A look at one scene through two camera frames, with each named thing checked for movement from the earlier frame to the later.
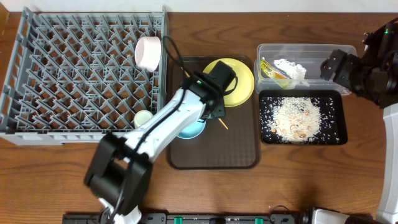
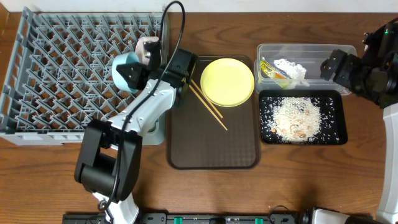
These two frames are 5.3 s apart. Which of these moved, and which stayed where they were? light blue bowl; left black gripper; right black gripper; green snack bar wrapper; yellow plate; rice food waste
Moved: light blue bowl; left black gripper
Stayed: green snack bar wrapper; rice food waste; right black gripper; yellow plate
